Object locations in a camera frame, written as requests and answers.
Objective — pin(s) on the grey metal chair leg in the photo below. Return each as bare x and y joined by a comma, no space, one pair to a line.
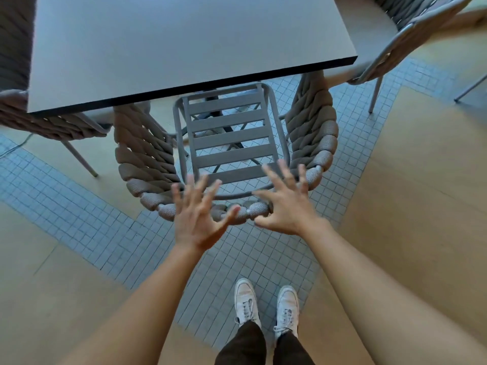
471,87

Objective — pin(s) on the person's left dark trouser leg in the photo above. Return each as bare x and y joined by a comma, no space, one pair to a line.
243,345

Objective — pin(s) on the person's right hand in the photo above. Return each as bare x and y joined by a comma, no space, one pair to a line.
293,212

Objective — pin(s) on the person's left thumb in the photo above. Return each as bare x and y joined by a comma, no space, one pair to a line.
228,216

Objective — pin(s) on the person's white sneaker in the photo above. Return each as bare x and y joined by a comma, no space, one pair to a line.
287,309
246,302

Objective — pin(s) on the person's left little finger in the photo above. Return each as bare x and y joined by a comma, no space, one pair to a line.
177,195

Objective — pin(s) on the person's right thumb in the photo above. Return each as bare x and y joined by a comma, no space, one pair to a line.
264,221

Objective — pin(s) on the person's right little finger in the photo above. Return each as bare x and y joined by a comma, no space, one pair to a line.
303,178

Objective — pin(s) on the person's dark trouser leg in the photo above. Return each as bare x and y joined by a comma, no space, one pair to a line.
291,351
243,345

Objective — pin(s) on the person's right dark trouser leg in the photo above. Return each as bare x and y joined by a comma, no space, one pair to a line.
291,351

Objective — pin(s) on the person's right white sneaker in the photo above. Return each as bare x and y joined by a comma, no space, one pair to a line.
287,309

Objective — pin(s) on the person's right middle finger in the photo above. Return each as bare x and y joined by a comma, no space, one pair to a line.
274,180

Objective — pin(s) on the person's left white sneaker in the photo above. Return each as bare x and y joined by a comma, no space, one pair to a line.
246,302

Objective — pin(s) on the person's left hand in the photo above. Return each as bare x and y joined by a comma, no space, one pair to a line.
194,224

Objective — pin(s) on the person's right forearm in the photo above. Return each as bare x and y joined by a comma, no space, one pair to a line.
380,292

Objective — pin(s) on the person's left forearm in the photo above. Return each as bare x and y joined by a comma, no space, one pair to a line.
152,300

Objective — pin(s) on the person's left middle finger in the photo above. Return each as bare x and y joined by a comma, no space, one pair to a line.
201,188

